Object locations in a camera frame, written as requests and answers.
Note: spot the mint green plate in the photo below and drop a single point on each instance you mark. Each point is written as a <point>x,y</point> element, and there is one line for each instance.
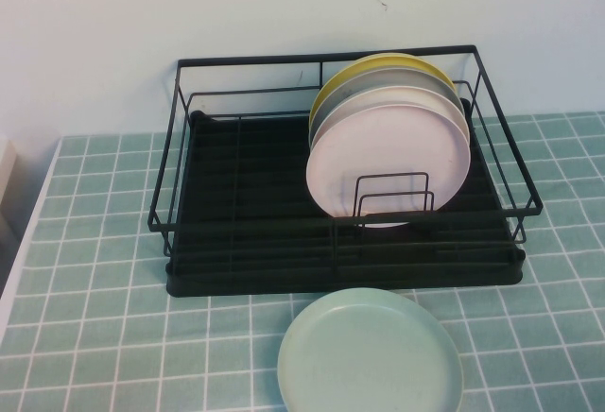
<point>359,360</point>

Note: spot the pink plate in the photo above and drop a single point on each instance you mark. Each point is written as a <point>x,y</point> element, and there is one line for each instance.
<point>378,147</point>

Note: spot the grey plate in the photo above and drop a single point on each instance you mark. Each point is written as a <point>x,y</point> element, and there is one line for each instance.
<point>378,79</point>

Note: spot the yellow plate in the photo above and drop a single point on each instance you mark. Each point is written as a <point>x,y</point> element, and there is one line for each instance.
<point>359,64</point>

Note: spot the cream plate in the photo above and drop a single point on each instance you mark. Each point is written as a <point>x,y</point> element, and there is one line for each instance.
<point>402,95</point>

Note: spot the green checked tablecloth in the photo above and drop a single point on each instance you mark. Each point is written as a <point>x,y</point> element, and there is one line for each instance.
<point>94,336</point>

